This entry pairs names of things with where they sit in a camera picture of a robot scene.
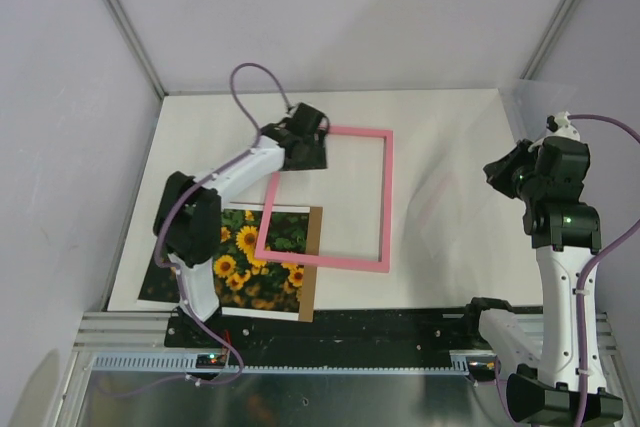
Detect pink wooden picture frame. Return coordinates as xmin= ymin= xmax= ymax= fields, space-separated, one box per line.
xmin=255 ymin=125 xmax=394 ymax=274

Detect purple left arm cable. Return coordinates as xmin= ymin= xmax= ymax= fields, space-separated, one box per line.
xmin=154 ymin=62 xmax=296 ymax=391

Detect grey slotted cable duct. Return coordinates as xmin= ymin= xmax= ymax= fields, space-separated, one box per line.
xmin=90 ymin=351 xmax=494 ymax=376

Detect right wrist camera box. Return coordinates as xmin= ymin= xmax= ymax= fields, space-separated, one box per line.
xmin=545 ymin=111 xmax=581 ymax=141

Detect aluminium corner post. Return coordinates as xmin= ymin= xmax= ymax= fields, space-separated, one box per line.
xmin=102 ymin=0 xmax=167 ymax=101
xmin=519 ymin=0 xmax=582 ymax=80

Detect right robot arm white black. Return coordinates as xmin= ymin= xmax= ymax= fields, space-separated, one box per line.
xmin=461 ymin=136 xmax=624 ymax=426

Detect sunflower photo print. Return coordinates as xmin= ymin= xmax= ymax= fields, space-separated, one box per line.
xmin=136 ymin=203 xmax=311 ymax=321

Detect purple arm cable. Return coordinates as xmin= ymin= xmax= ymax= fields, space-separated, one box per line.
xmin=492 ymin=113 xmax=640 ymax=426
xmin=154 ymin=62 xmax=296 ymax=391

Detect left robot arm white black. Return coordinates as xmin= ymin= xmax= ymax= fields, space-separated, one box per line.
xmin=153 ymin=103 xmax=330 ymax=347

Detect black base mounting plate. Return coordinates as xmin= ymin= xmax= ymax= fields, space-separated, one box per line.
xmin=163 ymin=305 xmax=546 ymax=368

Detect right aluminium corner post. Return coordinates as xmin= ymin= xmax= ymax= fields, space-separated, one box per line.
xmin=519 ymin=0 xmax=582 ymax=80

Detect brown cardboard backing board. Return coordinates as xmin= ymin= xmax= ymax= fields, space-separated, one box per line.
xmin=298 ymin=207 xmax=323 ymax=323

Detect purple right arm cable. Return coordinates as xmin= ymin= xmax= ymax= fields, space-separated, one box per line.
xmin=492 ymin=113 xmax=640 ymax=426

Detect left aluminium corner post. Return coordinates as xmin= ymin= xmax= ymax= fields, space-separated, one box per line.
xmin=102 ymin=0 xmax=167 ymax=101

